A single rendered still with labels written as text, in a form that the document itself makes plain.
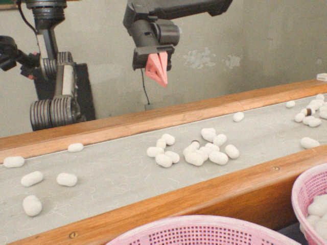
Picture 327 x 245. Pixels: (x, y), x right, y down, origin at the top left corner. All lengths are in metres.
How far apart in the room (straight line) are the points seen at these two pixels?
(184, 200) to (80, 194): 0.18
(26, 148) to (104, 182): 0.24
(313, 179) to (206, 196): 0.17
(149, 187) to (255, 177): 0.17
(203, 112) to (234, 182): 0.38
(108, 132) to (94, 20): 1.98
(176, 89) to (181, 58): 0.31
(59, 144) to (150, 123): 0.22
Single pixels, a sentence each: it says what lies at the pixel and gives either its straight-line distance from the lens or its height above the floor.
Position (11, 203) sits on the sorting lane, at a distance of 0.51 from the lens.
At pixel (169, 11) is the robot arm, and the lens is 0.86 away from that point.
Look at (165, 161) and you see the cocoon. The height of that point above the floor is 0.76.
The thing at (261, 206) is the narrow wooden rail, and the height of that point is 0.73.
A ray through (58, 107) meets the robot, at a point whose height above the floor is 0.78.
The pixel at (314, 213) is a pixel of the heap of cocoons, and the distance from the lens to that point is 0.43.
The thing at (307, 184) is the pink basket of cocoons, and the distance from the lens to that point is 0.45.
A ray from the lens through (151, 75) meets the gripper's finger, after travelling 0.68.
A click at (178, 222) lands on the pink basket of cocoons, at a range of 0.34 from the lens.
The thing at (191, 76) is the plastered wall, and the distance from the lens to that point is 2.88.
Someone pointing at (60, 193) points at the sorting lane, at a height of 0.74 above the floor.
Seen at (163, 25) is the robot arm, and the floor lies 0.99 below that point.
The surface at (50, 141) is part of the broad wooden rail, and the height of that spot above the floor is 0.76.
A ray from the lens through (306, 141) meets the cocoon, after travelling 0.60.
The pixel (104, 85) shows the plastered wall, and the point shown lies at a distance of 2.63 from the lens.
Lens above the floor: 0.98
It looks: 19 degrees down
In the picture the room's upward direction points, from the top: 4 degrees counter-clockwise
